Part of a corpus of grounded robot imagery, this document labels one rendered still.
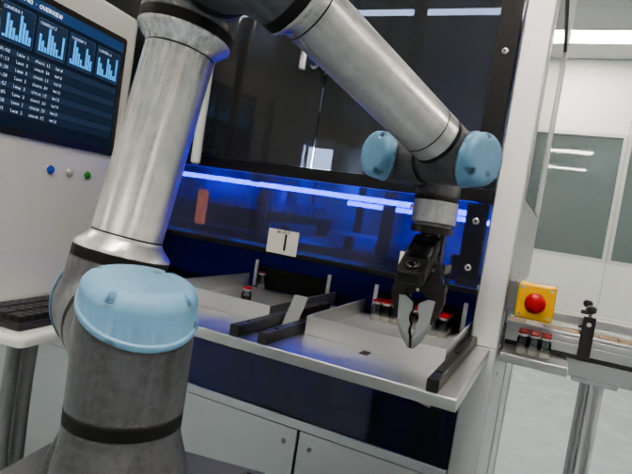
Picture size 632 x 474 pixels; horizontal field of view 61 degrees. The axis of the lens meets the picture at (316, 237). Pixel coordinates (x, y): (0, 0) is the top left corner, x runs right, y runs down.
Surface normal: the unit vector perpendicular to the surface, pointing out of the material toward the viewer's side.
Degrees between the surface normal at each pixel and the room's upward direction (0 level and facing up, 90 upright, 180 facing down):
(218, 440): 90
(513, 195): 90
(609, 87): 90
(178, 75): 89
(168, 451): 72
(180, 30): 132
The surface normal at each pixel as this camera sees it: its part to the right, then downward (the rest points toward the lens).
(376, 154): -0.83, -0.11
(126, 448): 0.36, 0.09
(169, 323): 0.76, 0.11
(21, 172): 0.94, 0.16
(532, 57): -0.41, -0.01
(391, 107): 0.04, 0.70
